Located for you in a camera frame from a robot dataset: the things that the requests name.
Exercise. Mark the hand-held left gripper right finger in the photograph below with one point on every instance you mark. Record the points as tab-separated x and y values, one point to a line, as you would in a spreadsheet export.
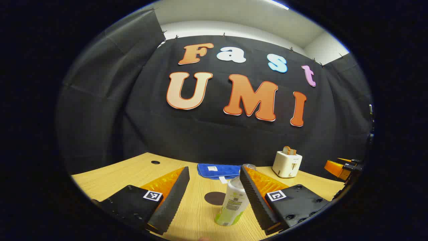
255	197

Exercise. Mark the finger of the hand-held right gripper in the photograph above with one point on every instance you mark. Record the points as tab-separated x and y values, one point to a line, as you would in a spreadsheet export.
346	160
336	169

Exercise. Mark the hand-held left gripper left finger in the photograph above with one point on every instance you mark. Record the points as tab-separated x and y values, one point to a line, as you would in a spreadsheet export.
170	201

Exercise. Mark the white green label water bottle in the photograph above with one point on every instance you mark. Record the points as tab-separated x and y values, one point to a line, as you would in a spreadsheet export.
232	204

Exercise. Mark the dark brown round coaster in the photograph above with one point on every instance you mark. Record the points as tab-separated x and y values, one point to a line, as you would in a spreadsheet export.
214	198

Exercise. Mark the white toaster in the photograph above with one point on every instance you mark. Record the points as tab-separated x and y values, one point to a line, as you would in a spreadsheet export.
287	165

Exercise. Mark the blue folded towel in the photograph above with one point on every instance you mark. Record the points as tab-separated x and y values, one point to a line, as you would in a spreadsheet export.
217	170

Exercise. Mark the black backdrop cloth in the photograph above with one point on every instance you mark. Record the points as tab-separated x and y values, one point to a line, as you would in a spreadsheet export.
217	140

